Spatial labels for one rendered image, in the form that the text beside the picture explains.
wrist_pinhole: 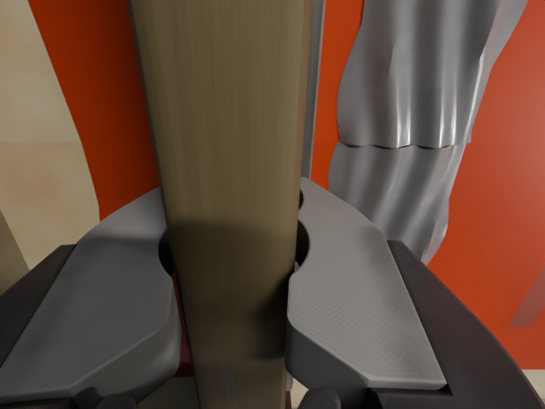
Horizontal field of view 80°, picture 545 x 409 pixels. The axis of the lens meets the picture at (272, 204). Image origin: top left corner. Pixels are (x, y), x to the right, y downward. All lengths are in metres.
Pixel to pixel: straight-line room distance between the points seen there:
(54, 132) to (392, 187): 0.17
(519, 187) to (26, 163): 0.27
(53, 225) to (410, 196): 0.20
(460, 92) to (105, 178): 0.18
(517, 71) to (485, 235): 0.10
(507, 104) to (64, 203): 0.24
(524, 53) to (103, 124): 0.20
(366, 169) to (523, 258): 0.14
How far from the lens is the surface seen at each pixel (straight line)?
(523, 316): 0.32
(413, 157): 0.19
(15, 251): 0.25
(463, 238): 0.24
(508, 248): 0.26
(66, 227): 0.23
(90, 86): 0.18
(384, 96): 0.17
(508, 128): 0.21
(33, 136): 0.20
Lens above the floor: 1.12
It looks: 59 degrees down
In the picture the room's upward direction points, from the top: 175 degrees clockwise
